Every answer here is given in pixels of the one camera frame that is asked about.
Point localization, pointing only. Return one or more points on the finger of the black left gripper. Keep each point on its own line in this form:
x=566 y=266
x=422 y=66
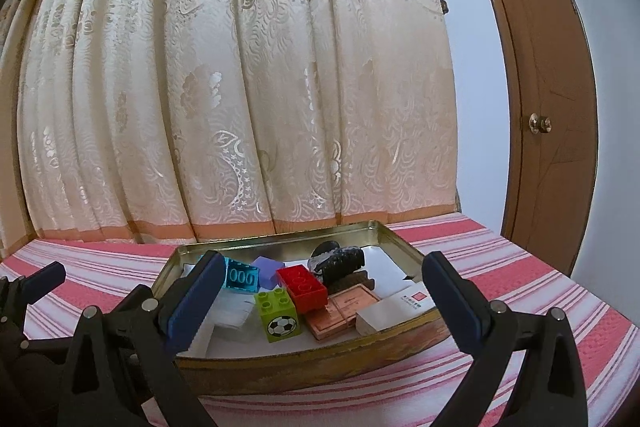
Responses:
x=35 y=371
x=25 y=291

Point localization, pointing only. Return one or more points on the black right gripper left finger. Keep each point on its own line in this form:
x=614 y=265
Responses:
x=119 y=360

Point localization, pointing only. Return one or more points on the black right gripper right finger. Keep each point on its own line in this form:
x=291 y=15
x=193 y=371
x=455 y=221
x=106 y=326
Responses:
x=549 y=389

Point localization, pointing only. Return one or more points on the blue toy brick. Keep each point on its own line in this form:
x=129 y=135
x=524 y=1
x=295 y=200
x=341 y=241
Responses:
x=242 y=277

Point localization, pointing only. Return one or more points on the black white small object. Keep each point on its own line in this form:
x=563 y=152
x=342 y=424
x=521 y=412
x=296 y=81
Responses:
x=330 y=262

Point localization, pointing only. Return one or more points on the red white striped cloth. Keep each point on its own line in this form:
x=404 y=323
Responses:
x=408 y=393

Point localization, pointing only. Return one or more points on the white card box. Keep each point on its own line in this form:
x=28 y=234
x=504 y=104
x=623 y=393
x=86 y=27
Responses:
x=399 y=308

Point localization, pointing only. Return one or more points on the green toy brick with football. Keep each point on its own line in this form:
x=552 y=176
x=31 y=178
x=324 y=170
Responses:
x=277 y=313

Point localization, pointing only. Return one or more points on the purple toy brick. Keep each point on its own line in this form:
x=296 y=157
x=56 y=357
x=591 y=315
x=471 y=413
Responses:
x=268 y=272

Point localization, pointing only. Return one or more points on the brown wooden door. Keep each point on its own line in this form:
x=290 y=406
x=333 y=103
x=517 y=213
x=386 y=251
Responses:
x=551 y=176

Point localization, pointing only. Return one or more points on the gold metal tin tray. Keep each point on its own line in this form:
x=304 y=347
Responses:
x=260 y=367

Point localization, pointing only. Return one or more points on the red toy brick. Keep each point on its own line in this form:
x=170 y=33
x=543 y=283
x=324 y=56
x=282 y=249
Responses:
x=306 y=291

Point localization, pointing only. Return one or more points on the dark brown wooden stand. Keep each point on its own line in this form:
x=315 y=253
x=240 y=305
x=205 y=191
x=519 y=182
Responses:
x=351 y=280

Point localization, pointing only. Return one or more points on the brass door knob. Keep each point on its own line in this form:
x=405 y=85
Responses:
x=539 y=124

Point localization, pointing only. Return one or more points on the cream floral curtain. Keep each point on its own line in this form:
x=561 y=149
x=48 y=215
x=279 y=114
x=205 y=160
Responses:
x=152 y=120

